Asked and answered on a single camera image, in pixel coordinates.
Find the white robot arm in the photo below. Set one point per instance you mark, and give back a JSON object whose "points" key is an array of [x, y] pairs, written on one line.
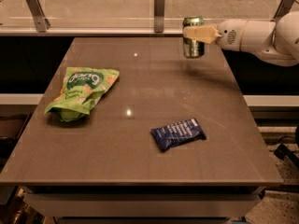
{"points": [[275, 42]]}

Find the green snack bag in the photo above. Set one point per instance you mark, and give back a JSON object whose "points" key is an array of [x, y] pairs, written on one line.
{"points": [[82, 89]]}

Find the right metal bracket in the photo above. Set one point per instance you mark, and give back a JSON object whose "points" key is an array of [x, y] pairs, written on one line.
{"points": [[284, 8]]}

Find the metal bracket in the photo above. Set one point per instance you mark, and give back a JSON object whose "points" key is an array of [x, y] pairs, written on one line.
{"points": [[40, 21], [159, 16], [284, 8]]}

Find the green soda can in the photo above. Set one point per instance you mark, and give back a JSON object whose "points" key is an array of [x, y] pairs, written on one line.
{"points": [[191, 48]]}

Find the glass barrier panel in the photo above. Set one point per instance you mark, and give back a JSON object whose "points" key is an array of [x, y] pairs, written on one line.
{"points": [[131, 13]]}

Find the middle metal bracket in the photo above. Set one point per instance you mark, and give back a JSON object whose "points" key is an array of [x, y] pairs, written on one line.
{"points": [[159, 16]]}

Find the blue snack packet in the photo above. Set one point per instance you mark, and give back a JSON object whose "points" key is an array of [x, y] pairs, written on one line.
{"points": [[178, 133]]}

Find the left metal bracket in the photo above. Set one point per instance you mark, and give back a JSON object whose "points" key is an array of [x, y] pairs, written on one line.
{"points": [[40, 21]]}

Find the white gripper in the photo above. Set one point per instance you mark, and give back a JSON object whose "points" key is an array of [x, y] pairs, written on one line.
{"points": [[230, 35]]}

